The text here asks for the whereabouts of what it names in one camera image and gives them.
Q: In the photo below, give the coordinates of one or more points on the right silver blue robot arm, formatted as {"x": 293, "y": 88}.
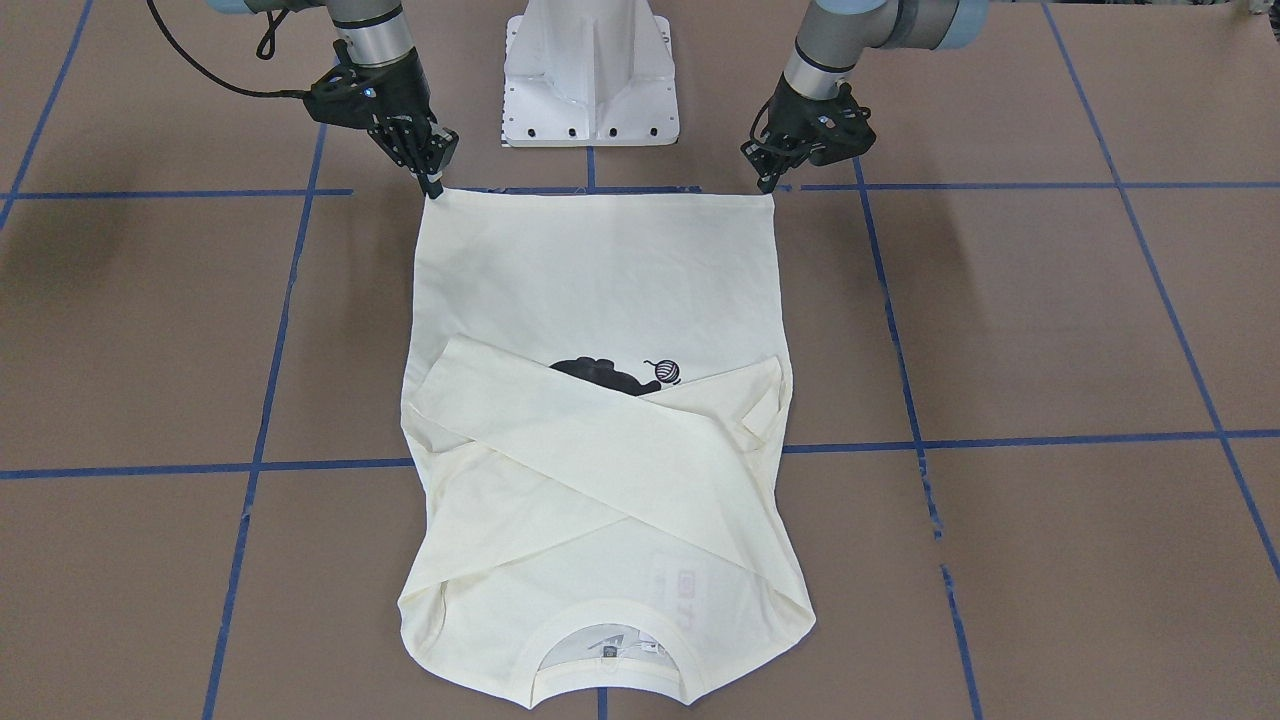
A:
{"x": 371, "y": 33}

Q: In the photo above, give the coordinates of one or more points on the white central mounting post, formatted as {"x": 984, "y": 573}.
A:
{"x": 589, "y": 73}

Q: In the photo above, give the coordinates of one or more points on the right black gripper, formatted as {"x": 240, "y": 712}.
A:
{"x": 402, "y": 100}

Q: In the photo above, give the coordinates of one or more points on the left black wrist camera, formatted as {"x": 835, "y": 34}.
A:
{"x": 842, "y": 128}

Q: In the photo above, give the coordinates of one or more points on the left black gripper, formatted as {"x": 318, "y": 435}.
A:
{"x": 797, "y": 107}

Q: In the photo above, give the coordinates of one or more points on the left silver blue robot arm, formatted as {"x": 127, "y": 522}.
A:
{"x": 834, "y": 34}

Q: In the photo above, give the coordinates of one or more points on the cream long sleeve shirt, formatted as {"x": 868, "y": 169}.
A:
{"x": 596, "y": 399}

